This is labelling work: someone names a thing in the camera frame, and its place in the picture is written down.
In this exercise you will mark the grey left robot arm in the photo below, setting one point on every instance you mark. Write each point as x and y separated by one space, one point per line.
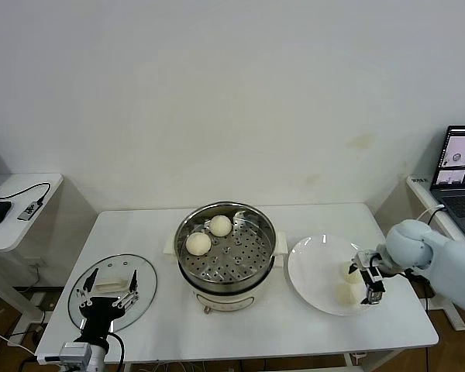
98 358

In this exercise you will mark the white table frame bracket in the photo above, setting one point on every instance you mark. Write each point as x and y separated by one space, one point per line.
356 357

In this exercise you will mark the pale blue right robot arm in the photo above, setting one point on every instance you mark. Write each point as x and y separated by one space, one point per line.
441 252

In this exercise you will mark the round glass pot lid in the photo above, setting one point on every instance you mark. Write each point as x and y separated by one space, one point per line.
143 279

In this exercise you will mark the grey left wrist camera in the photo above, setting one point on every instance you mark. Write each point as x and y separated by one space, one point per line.
75 352

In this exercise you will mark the white side desk with mouse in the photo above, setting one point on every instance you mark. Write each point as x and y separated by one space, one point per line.
19 232

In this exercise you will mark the grey open laptop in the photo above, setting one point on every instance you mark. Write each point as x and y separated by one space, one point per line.
455 201

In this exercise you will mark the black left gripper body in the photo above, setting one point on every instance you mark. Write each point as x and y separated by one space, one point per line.
98 312

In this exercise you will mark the cream electric cooking pot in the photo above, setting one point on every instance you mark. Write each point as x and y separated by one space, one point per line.
224 300

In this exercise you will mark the white side desk with laptop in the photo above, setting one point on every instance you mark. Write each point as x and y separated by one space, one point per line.
422 193

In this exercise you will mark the grey usb hub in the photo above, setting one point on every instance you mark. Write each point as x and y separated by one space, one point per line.
28 211

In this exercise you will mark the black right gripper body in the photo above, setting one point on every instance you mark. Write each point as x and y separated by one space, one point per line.
376 275

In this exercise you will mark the white steamed baozi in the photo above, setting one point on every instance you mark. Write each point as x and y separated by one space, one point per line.
220 225
348 275
198 244
345 293

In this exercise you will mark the round white plate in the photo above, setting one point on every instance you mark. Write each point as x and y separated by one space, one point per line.
314 263

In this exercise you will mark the black desk label sticker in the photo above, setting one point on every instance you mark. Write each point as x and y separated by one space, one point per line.
419 180

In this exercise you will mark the perforated steel steamer basket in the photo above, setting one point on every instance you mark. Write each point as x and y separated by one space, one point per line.
236 259

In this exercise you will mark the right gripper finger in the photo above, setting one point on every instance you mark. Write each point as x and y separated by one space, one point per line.
353 267
374 297

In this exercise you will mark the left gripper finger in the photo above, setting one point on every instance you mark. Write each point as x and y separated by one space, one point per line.
86 292
128 296

